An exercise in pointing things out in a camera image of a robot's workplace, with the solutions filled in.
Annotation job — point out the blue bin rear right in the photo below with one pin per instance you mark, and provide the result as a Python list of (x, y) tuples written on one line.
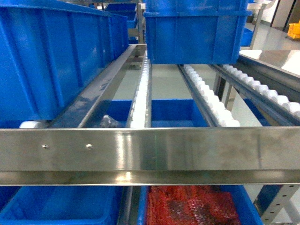
[(176, 113)]

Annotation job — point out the blue bin with clear bag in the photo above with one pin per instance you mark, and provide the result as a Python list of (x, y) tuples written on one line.
[(119, 110)]

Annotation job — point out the steel shelf rack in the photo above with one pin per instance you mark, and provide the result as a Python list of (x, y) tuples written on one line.
[(69, 151)]

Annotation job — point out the blue bin upper shelf right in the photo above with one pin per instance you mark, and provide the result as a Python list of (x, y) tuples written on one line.
[(194, 31)]

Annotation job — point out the blue bin shelf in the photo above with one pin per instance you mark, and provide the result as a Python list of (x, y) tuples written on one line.
[(194, 31), (50, 51)]

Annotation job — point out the blue bin with red bags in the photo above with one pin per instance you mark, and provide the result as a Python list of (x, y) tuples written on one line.
[(248, 215)]

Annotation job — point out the blue bin upper shelf left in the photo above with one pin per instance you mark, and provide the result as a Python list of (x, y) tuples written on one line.
[(50, 51)]

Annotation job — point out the empty blue bin front left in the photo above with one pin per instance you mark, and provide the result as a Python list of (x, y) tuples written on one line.
[(63, 205)]

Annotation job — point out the clear plastic bag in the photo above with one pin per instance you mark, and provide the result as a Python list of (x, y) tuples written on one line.
[(108, 122)]

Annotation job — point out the red bubble wrap bags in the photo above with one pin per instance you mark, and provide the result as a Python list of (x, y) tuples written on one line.
[(190, 205)]

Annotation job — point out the steel side table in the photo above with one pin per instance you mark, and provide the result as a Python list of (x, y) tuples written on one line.
[(288, 60)]

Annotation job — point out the yellow mop bucket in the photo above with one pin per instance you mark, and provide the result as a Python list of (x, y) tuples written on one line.
[(294, 30)]

